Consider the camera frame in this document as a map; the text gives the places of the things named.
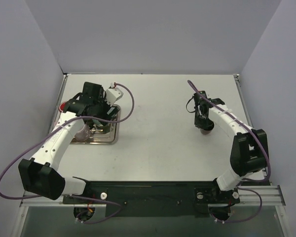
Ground dark brown mug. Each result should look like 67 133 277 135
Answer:
200 129 212 135

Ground red mug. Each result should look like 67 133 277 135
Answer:
59 102 66 113

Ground mauve pink mug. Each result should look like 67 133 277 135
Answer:
74 124 91 142

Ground green mug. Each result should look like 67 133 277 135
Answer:
88 119 108 129

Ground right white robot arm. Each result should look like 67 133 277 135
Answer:
192 91 268 205

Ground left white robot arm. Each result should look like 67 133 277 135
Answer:
18 82 123 203

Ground steel tray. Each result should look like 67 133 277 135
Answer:
69 104 121 145

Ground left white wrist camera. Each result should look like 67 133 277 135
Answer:
106 87 123 106

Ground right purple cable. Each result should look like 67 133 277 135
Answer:
187 79 272 182

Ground purple cable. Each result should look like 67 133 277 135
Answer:
0 82 135 199
187 79 272 182

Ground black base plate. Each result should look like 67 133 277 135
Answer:
63 181 240 217

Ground aluminium front rail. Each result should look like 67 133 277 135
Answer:
20 185 286 207

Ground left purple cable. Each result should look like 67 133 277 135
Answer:
0 82 135 199

